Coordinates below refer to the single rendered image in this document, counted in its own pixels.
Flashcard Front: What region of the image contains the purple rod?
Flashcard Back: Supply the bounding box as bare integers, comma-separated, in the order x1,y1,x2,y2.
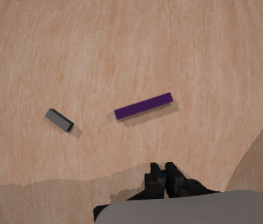
114,92,173,120

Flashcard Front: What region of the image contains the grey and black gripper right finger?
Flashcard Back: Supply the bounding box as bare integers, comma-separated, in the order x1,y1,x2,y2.
165,162,220,198

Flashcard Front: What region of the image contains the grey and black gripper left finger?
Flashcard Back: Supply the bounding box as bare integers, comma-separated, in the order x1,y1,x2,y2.
93,162,165,222

